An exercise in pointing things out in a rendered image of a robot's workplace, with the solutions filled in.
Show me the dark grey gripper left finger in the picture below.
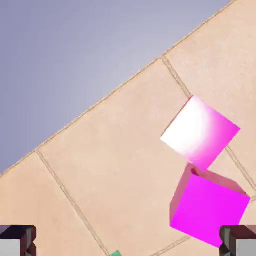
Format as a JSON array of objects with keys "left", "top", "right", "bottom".
[{"left": 0, "top": 225, "right": 38, "bottom": 256}]

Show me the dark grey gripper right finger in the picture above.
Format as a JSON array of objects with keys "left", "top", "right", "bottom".
[{"left": 219, "top": 224, "right": 256, "bottom": 256}]

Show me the small magenta cube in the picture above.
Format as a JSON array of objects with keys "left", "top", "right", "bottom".
[
  {"left": 160, "top": 95, "right": 241, "bottom": 171},
  {"left": 169, "top": 162, "right": 251, "bottom": 249}
]

